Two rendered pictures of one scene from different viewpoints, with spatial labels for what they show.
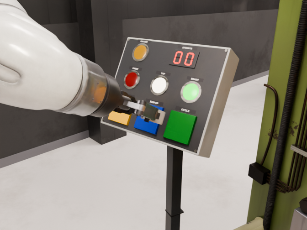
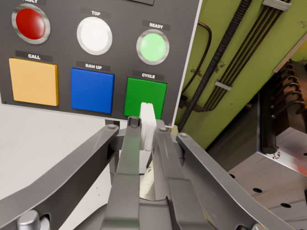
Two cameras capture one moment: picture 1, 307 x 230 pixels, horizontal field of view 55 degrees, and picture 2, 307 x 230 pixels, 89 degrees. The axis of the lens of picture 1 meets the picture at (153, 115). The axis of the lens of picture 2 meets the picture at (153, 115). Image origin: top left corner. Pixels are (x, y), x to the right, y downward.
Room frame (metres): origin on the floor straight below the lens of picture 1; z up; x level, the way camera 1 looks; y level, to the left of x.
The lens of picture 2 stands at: (0.52, 0.08, 1.22)
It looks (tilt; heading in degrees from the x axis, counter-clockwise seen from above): 49 degrees down; 314
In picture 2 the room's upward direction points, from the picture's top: 15 degrees clockwise
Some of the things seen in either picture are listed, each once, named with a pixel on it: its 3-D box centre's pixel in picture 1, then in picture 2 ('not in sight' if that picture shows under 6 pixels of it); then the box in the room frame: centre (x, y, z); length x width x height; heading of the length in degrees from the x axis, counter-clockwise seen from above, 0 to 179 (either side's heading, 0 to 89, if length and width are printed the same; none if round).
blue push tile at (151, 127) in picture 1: (149, 118); (92, 91); (0.75, 0.01, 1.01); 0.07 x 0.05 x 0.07; 53
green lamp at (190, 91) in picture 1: (190, 91); (152, 47); (0.73, -0.10, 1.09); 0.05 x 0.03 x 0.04; 28
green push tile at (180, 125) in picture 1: (180, 127); (145, 99); (0.69, -0.07, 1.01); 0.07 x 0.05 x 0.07; 53
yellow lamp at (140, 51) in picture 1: (140, 52); not in sight; (0.88, 0.04, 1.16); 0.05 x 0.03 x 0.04; 28
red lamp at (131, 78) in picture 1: (131, 79); (31, 24); (0.85, 0.06, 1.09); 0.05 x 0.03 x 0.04; 28
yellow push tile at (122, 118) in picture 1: (122, 110); (36, 82); (0.81, 0.09, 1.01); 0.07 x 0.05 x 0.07; 53
